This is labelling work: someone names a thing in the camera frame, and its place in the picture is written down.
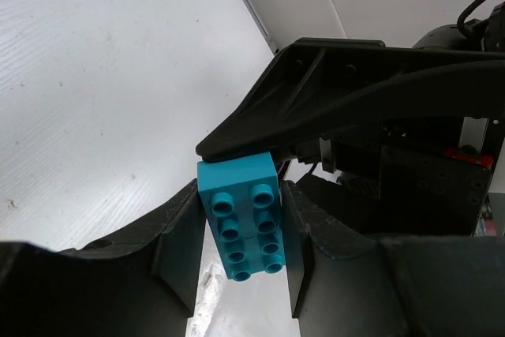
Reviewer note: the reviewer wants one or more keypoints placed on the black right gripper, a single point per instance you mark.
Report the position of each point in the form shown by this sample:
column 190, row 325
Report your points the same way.
column 416, row 132

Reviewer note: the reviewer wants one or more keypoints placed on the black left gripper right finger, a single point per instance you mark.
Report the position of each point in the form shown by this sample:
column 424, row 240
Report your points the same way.
column 342, row 283

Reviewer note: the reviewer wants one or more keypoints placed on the long teal lego brick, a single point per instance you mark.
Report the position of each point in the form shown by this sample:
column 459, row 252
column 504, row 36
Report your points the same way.
column 241, row 199

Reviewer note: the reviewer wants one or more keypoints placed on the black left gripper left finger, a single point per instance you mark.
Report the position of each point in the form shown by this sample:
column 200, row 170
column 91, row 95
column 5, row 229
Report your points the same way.
column 140, row 280

